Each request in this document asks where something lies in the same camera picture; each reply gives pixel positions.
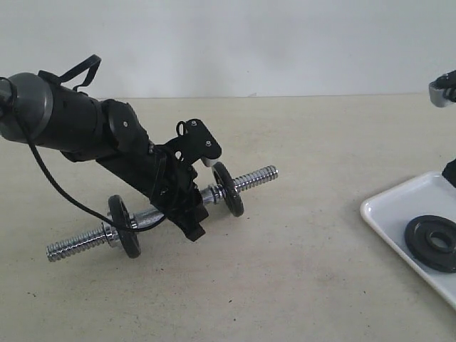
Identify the black weight plate far end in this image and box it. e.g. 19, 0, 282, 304
212, 162, 244, 217

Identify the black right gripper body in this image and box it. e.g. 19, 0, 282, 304
442, 159, 456, 187

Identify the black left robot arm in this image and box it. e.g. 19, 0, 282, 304
1, 72, 209, 241

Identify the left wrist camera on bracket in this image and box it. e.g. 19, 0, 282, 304
165, 118, 222, 167

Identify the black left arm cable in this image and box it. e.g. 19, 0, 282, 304
0, 53, 168, 233

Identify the chrome threaded dumbbell bar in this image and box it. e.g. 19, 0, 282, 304
46, 165, 279, 262

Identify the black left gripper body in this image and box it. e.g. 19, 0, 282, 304
148, 144, 200, 228

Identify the black weight plate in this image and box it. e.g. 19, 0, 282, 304
108, 195, 141, 259
404, 214, 455, 274

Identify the chrome star collar nut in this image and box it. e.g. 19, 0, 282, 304
101, 221, 122, 248

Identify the white rectangular tray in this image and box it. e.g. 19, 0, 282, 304
360, 171, 455, 308

